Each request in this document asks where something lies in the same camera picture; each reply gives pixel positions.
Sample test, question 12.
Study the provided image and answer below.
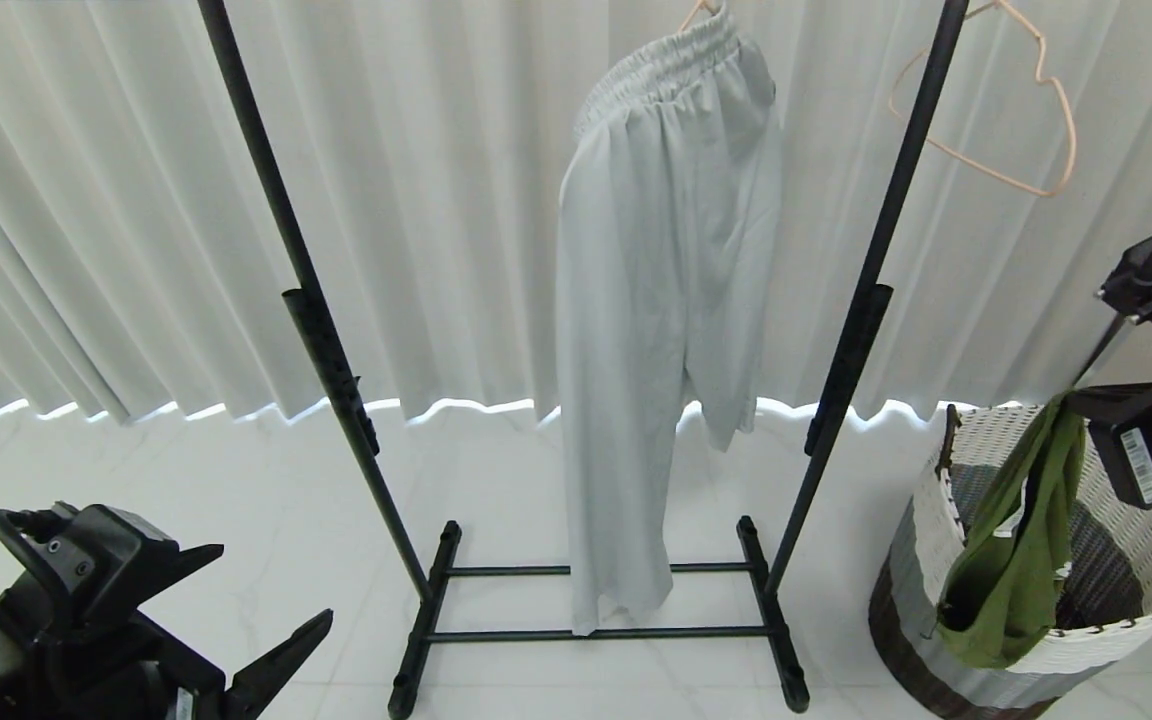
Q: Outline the green garment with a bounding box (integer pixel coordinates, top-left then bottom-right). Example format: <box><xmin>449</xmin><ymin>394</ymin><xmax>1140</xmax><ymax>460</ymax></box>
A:
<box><xmin>936</xmin><ymin>392</ymin><xmax>1089</xmax><ymax>669</ymax></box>

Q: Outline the white curtain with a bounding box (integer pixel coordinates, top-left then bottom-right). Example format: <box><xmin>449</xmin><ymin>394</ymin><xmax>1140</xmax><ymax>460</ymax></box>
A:
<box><xmin>0</xmin><ymin>0</ymin><xmax>1152</xmax><ymax>426</ymax></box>

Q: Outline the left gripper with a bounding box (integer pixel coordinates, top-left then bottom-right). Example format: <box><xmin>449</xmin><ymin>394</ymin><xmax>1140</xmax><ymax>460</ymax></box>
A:
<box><xmin>0</xmin><ymin>543</ymin><xmax>335</xmax><ymax>720</ymax></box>

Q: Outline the black clothes rack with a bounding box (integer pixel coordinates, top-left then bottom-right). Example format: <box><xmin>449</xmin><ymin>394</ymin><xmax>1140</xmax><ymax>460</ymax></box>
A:
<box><xmin>196</xmin><ymin>0</ymin><xmax>970</xmax><ymax>719</ymax></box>

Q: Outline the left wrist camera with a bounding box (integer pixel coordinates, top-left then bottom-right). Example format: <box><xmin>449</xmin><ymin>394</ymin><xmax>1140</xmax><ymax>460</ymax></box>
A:
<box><xmin>0</xmin><ymin>502</ymin><xmax>182</xmax><ymax>681</ymax></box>

